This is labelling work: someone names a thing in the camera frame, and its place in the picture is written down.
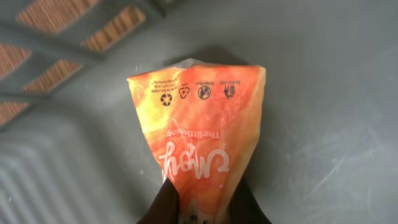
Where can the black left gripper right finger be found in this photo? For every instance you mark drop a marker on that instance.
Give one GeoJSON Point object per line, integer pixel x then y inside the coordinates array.
{"type": "Point", "coordinates": [243, 207]}

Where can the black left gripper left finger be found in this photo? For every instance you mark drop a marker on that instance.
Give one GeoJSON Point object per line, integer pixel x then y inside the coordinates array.
{"type": "Point", "coordinates": [164, 208]}

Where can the orange tissue pack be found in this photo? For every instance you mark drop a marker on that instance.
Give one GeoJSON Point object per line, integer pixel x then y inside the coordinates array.
{"type": "Point", "coordinates": [202, 124]}

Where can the dark grey plastic basket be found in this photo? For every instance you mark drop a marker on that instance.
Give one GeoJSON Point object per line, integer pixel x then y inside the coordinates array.
{"type": "Point", "coordinates": [328, 146]}

